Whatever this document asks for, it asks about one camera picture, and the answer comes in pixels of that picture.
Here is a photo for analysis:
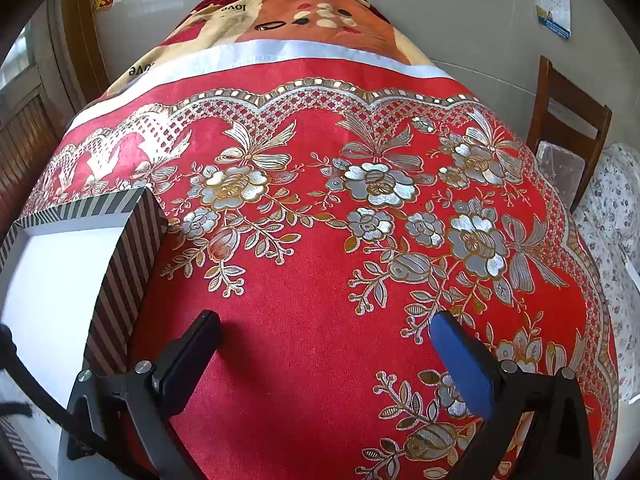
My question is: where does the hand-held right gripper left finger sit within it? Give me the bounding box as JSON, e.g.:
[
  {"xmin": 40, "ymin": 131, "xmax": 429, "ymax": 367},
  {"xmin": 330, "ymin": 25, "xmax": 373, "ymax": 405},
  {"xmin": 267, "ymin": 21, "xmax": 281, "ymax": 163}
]
[{"xmin": 59, "ymin": 310, "xmax": 222, "ymax": 480}]

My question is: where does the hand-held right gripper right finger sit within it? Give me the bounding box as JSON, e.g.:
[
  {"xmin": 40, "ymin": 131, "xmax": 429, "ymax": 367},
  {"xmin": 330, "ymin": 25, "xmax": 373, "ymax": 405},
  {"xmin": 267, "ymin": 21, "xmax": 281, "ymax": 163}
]
[{"xmin": 431, "ymin": 311, "xmax": 601, "ymax": 480}]

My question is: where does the striped cardboard box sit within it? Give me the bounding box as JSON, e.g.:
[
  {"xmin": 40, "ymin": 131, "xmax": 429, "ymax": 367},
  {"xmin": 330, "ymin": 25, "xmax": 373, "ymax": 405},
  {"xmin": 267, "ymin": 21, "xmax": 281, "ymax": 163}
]
[{"xmin": 0, "ymin": 186, "xmax": 170, "ymax": 480}]

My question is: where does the red floral tablecloth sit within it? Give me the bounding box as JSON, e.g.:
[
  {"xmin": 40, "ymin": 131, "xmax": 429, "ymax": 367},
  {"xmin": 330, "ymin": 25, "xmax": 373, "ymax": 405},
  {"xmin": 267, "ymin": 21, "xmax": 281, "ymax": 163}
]
[{"xmin": 25, "ymin": 40, "xmax": 628, "ymax": 480}]

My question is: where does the floral cloth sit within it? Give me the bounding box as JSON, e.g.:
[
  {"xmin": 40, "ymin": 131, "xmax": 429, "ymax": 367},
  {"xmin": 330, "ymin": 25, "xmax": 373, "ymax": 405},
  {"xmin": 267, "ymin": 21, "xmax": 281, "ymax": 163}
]
[{"xmin": 570, "ymin": 142, "xmax": 640, "ymax": 406}]

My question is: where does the clear plastic bag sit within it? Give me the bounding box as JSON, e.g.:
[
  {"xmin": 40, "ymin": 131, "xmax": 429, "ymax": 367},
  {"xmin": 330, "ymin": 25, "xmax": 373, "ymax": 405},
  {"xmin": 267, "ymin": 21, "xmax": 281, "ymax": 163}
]
[{"xmin": 537, "ymin": 141, "xmax": 586, "ymax": 196}]

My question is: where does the slatted wooden panel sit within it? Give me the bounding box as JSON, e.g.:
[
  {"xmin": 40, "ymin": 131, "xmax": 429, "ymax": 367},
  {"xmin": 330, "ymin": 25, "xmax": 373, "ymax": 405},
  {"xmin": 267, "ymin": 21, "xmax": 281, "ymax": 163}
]
[{"xmin": 0, "ymin": 85, "xmax": 66, "ymax": 221}]

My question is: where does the wooden chair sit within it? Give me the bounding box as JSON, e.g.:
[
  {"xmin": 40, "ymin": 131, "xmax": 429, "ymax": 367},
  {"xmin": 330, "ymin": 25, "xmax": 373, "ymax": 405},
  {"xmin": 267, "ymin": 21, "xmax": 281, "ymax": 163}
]
[{"xmin": 525, "ymin": 55, "xmax": 613, "ymax": 211}]

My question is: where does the window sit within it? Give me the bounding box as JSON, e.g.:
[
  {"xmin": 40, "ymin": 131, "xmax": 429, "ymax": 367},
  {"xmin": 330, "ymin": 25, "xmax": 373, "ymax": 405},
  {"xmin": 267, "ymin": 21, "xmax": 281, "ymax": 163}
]
[{"xmin": 0, "ymin": 25, "xmax": 46, "ymax": 111}]

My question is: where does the printed blanket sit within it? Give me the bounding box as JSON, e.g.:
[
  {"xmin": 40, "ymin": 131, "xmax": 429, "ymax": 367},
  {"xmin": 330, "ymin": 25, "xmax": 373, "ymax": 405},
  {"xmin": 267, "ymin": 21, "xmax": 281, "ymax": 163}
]
[{"xmin": 97, "ymin": 0, "xmax": 436, "ymax": 106}]

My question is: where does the black cable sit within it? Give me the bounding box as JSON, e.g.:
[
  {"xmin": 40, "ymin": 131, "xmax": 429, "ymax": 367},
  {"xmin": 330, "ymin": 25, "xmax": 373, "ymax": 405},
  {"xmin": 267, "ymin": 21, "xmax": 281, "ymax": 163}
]
[{"xmin": 0, "ymin": 325, "xmax": 151, "ymax": 480}]

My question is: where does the wooden post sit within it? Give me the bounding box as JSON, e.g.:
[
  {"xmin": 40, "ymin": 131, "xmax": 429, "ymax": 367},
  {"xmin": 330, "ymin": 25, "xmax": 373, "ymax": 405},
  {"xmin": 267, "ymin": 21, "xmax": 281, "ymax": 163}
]
[{"xmin": 47, "ymin": 0, "xmax": 108, "ymax": 111}]

